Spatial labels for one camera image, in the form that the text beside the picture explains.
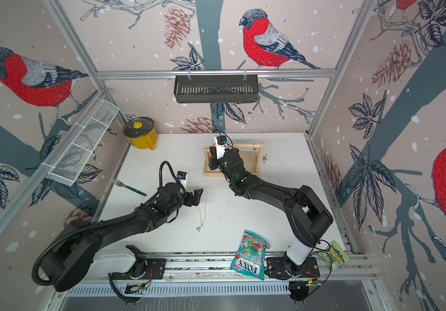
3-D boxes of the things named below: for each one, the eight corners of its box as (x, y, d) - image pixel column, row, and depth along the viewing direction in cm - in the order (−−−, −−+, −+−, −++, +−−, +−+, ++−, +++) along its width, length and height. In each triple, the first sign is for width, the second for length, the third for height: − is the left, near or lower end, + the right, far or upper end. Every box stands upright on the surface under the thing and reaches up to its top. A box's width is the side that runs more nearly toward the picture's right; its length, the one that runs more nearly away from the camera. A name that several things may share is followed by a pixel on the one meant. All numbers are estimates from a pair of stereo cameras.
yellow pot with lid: (127, 151, 115) (116, 135, 105) (135, 132, 126) (127, 116, 115) (155, 151, 115) (147, 135, 105) (161, 132, 126) (155, 116, 115)
